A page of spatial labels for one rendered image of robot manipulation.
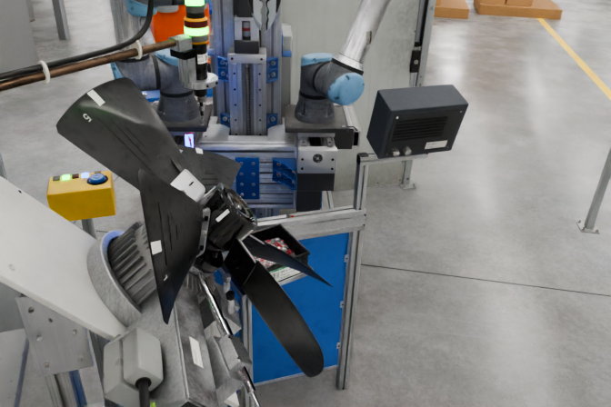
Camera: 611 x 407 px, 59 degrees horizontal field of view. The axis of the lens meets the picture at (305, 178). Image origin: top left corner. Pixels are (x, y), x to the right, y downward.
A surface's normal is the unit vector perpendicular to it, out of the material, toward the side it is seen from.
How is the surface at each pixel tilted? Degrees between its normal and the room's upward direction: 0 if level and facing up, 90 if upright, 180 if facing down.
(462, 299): 0
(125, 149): 53
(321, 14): 90
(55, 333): 90
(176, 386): 40
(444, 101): 15
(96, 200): 90
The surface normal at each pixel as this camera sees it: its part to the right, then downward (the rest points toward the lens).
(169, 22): 0.32, 0.48
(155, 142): 0.61, -0.36
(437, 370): 0.04, -0.87
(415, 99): 0.11, -0.72
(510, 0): -0.17, 0.48
